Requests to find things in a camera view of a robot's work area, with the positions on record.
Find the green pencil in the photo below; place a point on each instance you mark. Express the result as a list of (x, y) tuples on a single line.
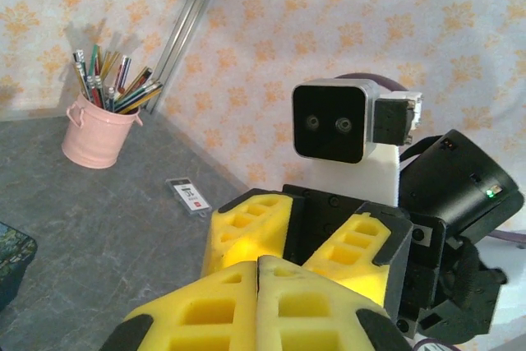
[(94, 61)]

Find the black pencil silver ferrule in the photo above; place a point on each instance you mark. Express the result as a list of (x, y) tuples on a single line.
[(82, 73)]

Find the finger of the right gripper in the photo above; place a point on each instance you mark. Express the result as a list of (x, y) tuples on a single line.
[(246, 240), (370, 269)]

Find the bundle of pencils and pens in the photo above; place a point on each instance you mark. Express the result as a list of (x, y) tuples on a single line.
[(141, 96)]

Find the black yellow striped pencil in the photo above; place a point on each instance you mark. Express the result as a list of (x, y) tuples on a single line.
[(137, 79)]

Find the red white striped pencil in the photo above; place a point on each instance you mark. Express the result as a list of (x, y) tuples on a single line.
[(123, 75)]

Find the pink metal bucket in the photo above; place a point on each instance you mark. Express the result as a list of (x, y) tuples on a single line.
[(98, 137)]

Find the starry night painting tin box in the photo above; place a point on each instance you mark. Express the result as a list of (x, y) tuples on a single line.
[(14, 264)]

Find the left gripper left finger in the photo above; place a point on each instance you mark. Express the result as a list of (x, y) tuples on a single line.
[(185, 334)]

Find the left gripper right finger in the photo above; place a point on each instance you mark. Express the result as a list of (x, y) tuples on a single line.
[(328, 326)]

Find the memory card in clear case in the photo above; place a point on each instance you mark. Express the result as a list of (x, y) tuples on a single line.
[(189, 197)]

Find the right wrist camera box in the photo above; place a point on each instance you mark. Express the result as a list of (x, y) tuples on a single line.
[(328, 121)]

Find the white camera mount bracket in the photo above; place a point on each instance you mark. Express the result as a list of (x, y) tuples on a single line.
[(370, 182)]

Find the aluminium frame post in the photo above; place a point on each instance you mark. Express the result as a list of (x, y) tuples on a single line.
[(193, 22)]

